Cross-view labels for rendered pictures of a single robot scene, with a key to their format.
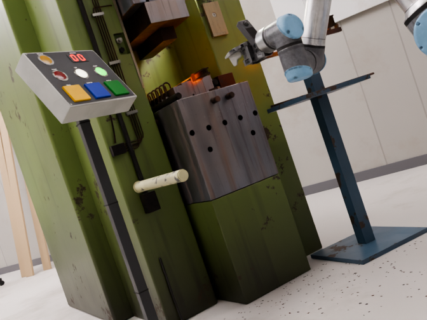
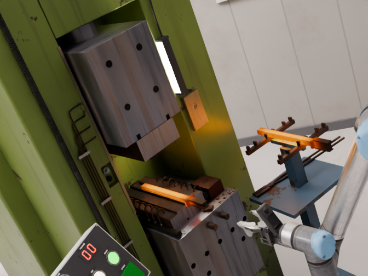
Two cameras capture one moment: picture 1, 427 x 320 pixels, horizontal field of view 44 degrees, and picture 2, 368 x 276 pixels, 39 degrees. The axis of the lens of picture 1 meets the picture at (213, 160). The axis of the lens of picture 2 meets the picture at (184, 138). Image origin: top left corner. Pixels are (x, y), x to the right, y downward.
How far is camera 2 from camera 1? 148 cm
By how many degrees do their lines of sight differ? 22
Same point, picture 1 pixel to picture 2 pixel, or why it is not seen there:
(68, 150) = (48, 251)
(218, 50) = (199, 141)
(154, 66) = not seen: hidden behind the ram
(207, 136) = (206, 262)
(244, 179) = not seen: outside the picture
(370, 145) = (300, 107)
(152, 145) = (148, 265)
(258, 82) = (235, 159)
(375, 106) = (308, 72)
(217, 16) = (197, 106)
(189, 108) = (189, 243)
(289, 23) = (325, 248)
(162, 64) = not seen: hidden behind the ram
